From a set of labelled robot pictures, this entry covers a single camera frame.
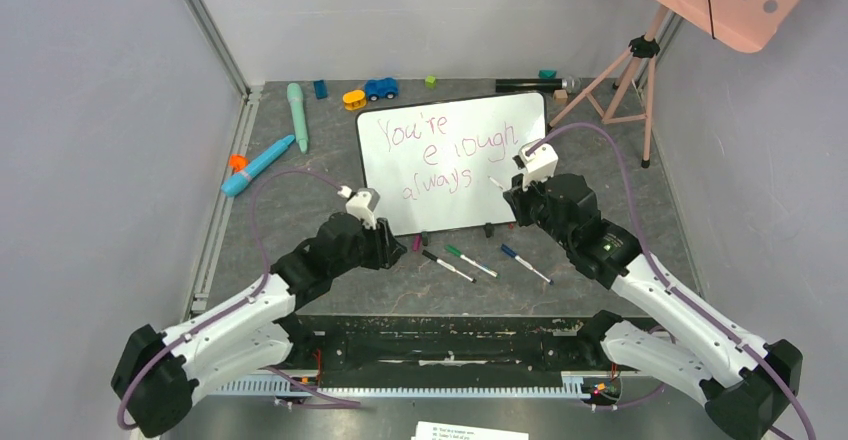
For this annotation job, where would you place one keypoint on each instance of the white cable duct rail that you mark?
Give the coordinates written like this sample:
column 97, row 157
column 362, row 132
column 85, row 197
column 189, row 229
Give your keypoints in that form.
column 568, row 385

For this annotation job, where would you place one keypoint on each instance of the blue toy car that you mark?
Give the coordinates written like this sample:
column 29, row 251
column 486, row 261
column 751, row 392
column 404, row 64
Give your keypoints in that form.
column 385, row 88

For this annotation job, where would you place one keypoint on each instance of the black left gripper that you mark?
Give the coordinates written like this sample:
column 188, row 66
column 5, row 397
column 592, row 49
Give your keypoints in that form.
column 386, row 248

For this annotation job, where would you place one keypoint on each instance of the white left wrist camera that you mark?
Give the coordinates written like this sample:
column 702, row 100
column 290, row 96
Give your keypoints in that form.
column 361, row 204

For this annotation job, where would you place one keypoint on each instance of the dark blue block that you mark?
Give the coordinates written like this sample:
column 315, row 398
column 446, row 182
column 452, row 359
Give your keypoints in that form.
column 320, row 89

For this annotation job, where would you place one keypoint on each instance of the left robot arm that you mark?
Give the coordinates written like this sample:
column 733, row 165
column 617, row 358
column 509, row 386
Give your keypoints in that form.
column 162, row 375

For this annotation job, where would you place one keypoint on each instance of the black capped marker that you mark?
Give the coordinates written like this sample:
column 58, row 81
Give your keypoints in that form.
column 434, row 258

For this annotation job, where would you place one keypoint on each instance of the black flashlight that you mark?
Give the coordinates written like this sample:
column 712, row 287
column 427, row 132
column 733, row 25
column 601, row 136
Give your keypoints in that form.
column 544, row 85

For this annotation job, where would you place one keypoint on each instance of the white paper sheet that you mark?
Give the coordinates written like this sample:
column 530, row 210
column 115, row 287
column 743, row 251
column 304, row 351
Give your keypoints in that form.
column 441, row 431

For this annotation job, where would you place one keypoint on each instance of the green capped marker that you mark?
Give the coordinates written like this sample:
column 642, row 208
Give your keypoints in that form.
column 457, row 253

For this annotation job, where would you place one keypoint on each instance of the aluminium frame profile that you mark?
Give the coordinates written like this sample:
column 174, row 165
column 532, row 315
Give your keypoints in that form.
column 216, row 41

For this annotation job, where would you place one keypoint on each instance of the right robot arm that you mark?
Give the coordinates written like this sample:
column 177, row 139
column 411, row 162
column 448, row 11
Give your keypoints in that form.
column 743, row 382

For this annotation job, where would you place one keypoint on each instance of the mint green toy microphone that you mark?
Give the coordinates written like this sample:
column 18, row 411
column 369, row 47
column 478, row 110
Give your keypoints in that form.
column 295, row 97

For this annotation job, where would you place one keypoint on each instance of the white whiteboard with black frame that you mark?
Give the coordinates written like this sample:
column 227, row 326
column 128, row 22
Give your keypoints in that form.
column 430, row 162

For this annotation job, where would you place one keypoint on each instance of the teal block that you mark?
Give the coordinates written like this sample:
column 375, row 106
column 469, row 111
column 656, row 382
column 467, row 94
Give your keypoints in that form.
column 547, row 74

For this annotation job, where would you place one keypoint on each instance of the orange toy piece at left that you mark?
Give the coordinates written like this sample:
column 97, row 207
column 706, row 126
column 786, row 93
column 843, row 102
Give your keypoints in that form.
column 237, row 163

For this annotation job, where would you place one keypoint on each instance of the wooden cube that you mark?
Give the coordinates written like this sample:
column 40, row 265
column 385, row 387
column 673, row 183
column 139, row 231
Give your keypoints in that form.
column 560, row 97

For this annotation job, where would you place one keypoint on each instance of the blue capped marker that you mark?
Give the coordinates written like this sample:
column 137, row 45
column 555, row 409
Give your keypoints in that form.
column 526, row 264

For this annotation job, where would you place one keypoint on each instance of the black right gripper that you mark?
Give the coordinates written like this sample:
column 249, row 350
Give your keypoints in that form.
column 525, row 199

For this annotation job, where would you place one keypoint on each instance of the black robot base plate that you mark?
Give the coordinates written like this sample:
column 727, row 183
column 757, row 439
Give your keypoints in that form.
column 371, row 351

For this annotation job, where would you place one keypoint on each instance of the blue toy crayon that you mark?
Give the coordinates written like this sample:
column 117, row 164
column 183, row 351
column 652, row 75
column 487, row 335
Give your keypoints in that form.
column 238, row 182

